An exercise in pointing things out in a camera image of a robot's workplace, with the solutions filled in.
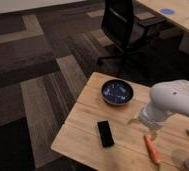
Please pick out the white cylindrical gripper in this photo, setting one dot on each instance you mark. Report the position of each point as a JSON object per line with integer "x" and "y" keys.
{"x": 152, "y": 117}

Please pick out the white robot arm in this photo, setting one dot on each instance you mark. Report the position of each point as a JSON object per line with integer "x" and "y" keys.
{"x": 166, "y": 99}

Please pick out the dark blue ceramic bowl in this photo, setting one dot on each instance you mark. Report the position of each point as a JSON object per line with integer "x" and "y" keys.
{"x": 117, "y": 92}

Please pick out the orange carrot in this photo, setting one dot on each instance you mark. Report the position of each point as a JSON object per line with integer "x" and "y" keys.
{"x": 153, "y": 152}

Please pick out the black rectangular phone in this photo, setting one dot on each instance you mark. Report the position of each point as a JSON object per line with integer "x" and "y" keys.
{"x": 105, "y": 134}

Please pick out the black office chair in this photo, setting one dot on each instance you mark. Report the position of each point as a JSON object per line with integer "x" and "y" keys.
{"x": 129, "y": 26}

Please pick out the blue round disc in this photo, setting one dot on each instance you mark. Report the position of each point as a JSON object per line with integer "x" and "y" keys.
{"x": 167, "y": 11}

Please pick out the background wooden desk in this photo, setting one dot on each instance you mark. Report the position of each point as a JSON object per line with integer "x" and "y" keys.
{"x": 181, "y": 8}

